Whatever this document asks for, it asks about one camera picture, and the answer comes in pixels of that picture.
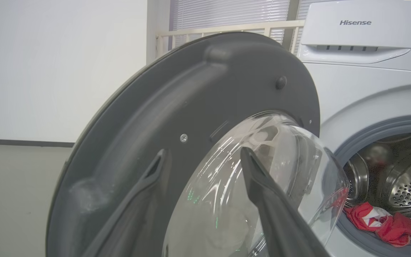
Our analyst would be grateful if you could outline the red and white garment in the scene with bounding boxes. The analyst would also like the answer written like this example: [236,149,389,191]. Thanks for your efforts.
[345,202,411,248]

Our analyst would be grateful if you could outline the white Hisense detergent drawer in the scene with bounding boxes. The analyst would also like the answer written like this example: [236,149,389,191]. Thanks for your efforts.
[300,0,411,65]

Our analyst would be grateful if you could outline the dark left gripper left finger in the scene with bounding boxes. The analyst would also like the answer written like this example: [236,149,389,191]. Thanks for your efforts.
[82,148,173,257]

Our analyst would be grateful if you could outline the grey window blinds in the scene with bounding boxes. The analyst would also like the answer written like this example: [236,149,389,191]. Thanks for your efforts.
[170,0,320,50]

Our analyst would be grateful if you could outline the black round glass washer door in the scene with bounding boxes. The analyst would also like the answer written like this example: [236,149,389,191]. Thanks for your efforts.
[46,31,350,257]

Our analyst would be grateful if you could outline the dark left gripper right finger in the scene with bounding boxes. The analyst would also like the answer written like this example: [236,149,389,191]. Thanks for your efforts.
[240,146,331,257]

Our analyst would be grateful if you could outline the white front-load washing machine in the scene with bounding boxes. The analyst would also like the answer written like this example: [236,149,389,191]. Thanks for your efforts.
[296,0,411,257]

